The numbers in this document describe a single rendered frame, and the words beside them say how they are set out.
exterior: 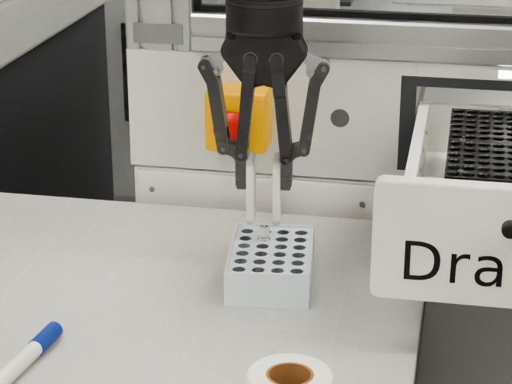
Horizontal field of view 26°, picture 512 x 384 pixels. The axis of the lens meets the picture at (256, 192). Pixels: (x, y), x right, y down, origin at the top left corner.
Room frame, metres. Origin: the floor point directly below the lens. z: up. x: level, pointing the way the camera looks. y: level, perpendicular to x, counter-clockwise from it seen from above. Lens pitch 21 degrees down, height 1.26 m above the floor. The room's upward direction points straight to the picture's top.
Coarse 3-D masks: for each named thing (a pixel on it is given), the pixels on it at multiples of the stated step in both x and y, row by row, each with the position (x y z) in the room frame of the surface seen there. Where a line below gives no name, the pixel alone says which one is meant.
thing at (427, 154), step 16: (432, 112) 1.22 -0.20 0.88; (448, 112) 1.22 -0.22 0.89; (416, 128) 1.13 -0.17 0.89; (432, 128) 1.22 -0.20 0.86; (448, 128) 1.22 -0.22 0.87; (416, 144) 1.08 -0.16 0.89; (432, 144) 1.22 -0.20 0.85; (416, 160) 1.03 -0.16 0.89; (432, 160) 1.19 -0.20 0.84; (416, 176) 0.99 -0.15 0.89; (432, 176) 1.14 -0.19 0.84
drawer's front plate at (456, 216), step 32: (384, 192) 0.88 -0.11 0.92; (416, 192) 0.87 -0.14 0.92; (448, 192) 0.87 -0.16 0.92; (480, 192) 0.86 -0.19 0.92; (384, 224) 0.88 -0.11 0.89; (416, 224) 0.87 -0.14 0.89; (448, 224) 0.87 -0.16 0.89; (480, 224) 0.86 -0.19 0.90; (384, 256) 0.88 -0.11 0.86; (416, 256) 0.87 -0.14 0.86; (448, 256) 0.87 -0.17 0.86; (480, 256) 0.86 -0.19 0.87; (384, 288) 0.88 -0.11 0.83; (416, 288) 0.87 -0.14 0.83; (448, 288) 0.87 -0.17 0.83; (480, 288) 0.86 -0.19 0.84
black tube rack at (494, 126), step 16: (464, 112) 1.17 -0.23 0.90; (480, 112) 1.17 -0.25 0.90; (496, 112) 1.17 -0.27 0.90; (464, 128) 1.11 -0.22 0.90; (480, 128) 1.12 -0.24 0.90; (496, 128) 1.12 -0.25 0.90; (448, 144) 1.06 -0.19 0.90; (464, 144) 1.06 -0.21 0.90; (480, 144) 1.06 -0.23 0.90; (496, 144) 1.06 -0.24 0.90; (448, 160) 1.01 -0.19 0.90; (464, 160) 1.01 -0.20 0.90; (480, 160) 1.01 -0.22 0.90; (496, 160) 1.01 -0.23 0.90
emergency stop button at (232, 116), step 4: (228, 112) 1.19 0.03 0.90; (232, 112) 1.19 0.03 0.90; (236, 112) 1.19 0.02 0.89; (228, 116) 1.18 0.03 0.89; (232, 116) 1.18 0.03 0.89; (236, 116) 1.18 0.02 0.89; (228, 120) 1.18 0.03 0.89; (232, 120) 1.18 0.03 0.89; (236, 120) 1.18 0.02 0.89; (232, 124) 1.18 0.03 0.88; (236, 124) 1.18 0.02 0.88; (232, 128) 1.18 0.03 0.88; (236, 128) 1.18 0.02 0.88; (232, 132) 1.18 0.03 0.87; (236, 132) 1.18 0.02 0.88; (232, 136) 1.18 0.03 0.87
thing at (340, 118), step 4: (332, 112) 1.23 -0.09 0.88; (336, 112) 1.23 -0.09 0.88; (340, 112) 1.23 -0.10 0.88; (344, 112) 1.23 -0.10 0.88; (332, 116) 1.23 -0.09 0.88; (336, 116) 1.23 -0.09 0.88; (340, 116) 1.23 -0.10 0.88; (344, 116) 1.23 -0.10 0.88; (348, 116) 1.22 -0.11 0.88; (332, 120) 1.23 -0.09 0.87; (336, 120) 1.23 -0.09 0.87; (340, 120) 1.23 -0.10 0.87; (344, 120) 1.23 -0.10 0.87; (348, 120) 1.22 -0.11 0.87; (336, 124) 1.23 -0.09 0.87; (340, 124) 1.23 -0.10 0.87; (344, 124) 1.23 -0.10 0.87
